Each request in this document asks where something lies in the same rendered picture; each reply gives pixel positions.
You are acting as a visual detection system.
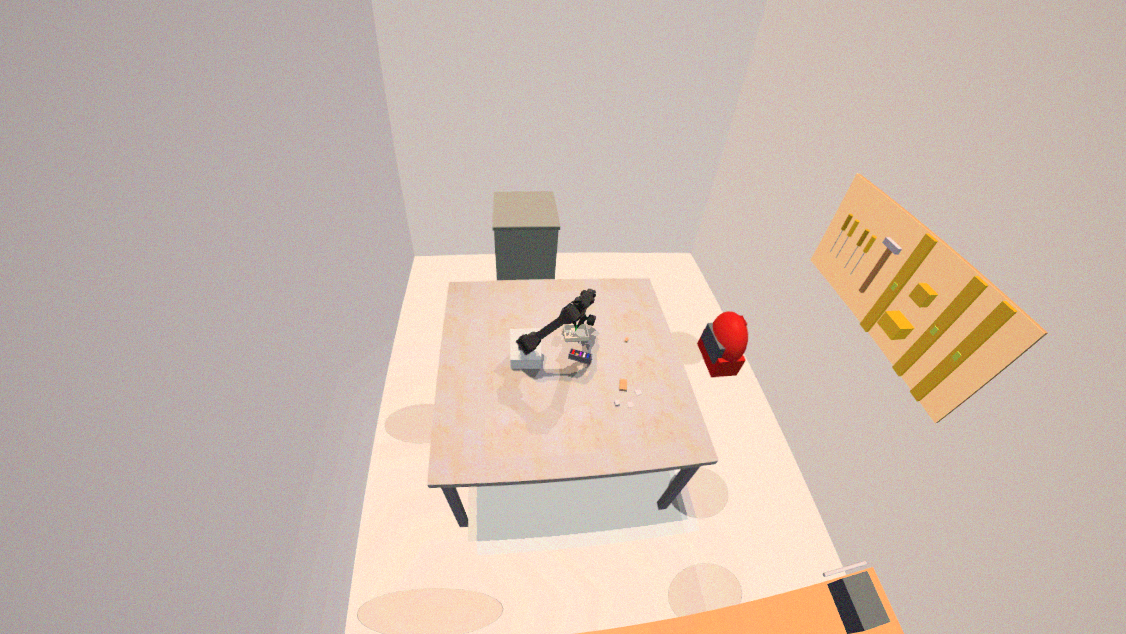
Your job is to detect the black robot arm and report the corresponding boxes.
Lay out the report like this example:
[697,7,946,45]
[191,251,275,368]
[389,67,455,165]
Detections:
[515,288,596,356]

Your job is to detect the beige rectangular tray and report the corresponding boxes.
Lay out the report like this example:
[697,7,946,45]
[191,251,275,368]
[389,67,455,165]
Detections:
[563,324,589,342]

